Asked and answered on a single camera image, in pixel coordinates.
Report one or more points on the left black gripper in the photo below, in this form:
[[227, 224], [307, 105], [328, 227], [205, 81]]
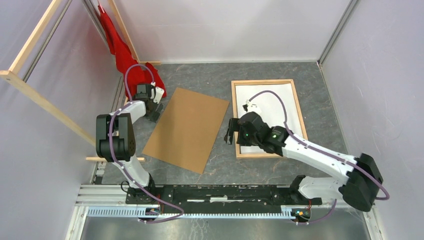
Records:
[[154, 116]]

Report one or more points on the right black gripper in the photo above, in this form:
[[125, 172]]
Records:
[[233, 126]]

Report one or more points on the light wooden picture frame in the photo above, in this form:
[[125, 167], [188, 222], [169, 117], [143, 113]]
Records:
[[268, 119]]

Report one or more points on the brown hardboard backing board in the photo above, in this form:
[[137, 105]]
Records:
[[187, 130]]

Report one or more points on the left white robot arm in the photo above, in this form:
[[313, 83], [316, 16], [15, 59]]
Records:
[[115, 137]]

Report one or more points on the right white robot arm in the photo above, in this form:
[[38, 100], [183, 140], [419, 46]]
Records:
[[354, 179]]

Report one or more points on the red cloth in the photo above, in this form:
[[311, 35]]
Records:
[[124, 59]]

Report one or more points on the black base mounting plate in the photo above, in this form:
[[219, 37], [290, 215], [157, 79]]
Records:
[[219, 199]]

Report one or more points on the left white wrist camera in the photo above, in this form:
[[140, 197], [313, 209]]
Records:
[[157, 93]]

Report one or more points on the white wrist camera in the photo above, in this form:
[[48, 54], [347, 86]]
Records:
[[250, 107], [157, 93]]

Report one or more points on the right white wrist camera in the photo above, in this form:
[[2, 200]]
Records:
[[250, 107]]

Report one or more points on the white slotted cable duct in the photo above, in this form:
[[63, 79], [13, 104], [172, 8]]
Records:
[[145, 213]]

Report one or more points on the large wooden rack frame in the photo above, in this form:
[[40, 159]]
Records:
[[76, 73]]

